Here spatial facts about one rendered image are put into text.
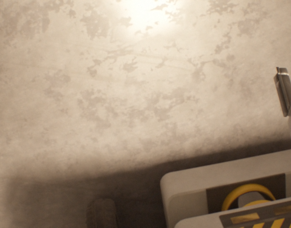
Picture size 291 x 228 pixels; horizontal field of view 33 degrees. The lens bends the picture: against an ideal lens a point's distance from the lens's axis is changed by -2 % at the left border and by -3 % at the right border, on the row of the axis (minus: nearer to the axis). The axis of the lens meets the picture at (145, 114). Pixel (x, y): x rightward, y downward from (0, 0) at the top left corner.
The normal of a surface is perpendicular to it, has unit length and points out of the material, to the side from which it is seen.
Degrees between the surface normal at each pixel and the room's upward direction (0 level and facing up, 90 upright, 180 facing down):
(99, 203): 95
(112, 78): 0
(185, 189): 90
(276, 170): 90
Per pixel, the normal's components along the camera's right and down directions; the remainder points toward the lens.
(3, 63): 0.11, 0.34
